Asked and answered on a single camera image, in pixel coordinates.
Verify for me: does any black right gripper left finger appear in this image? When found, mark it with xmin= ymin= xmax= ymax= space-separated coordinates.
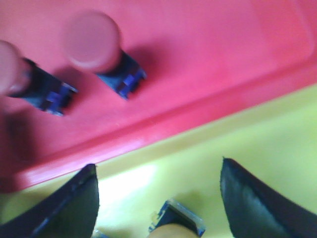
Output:
xmin=0 ymin=164 xmax=100 ymax=238

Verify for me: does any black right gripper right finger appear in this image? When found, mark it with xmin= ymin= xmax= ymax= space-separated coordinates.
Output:
xmin=220 ymin=158 xmax=317 ymax=238

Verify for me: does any red mushroom push button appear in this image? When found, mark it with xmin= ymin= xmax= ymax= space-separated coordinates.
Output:
xmin=62 ymin=10 xmax=146 ymax=100
xmin=0 ymin=40 xmax=78 ymax=116

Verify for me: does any yellow plastic tray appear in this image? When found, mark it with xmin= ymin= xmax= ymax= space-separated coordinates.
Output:
xmin=0 ymin=84 xmax=317 ymax=238

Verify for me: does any red plastic tray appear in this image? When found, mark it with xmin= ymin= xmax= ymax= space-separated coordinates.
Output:
xmin=0 ymin=0 xmax=317 ymax=192

